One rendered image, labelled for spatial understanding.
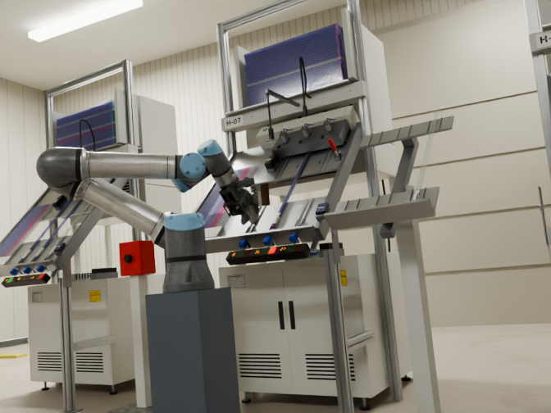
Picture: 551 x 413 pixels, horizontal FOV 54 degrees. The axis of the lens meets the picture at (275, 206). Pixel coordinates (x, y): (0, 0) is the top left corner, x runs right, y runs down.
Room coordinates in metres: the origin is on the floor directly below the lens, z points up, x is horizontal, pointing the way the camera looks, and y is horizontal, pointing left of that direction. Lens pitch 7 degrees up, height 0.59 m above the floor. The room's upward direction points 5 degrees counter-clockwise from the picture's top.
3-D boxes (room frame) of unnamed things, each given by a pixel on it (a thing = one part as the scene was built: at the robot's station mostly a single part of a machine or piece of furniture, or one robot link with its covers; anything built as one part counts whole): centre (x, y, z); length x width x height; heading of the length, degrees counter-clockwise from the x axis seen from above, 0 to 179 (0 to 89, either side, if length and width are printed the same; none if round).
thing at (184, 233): (1.60, 0.28, 0.72); 0.13 x 0.12 x 0.14; 13
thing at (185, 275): (1.59, 0.27, 0.60); 0.15 x 0.15 x 0.10
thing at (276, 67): (2.49, -0.16, 1.52); 0.51 x 0.13 x 0.27; 59
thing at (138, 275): (2.59, 0.68, 0.39); 0.24 x 0.24 x 0.78; 59
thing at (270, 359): (2.62, -0.17, 0.31); 0.70 x 0.65 x 0.62; 59
